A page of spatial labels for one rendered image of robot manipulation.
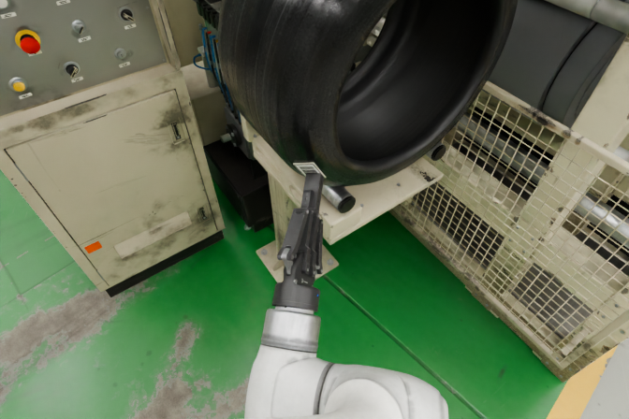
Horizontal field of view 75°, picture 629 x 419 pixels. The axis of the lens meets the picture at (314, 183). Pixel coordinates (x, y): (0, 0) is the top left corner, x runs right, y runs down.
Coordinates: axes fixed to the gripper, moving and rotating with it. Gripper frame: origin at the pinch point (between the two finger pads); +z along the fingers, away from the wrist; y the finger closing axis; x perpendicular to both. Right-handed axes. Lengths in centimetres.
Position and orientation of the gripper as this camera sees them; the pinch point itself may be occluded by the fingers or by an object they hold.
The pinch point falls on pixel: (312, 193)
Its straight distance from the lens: 73.6
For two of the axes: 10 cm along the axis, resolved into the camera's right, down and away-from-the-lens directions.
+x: 9.0, -0.2, -4.3
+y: 4.1, 3.7, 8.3
